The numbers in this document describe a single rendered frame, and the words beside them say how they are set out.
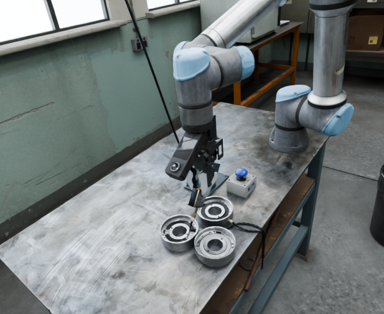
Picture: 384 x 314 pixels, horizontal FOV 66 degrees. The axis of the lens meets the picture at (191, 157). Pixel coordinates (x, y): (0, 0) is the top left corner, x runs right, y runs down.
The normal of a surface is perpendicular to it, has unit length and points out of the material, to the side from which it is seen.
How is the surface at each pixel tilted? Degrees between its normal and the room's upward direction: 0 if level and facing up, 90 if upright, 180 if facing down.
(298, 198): 0
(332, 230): 0
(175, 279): 0
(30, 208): 89
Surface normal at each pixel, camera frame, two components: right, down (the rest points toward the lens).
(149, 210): -0.10, -0.84
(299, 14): -0.61, 0.47
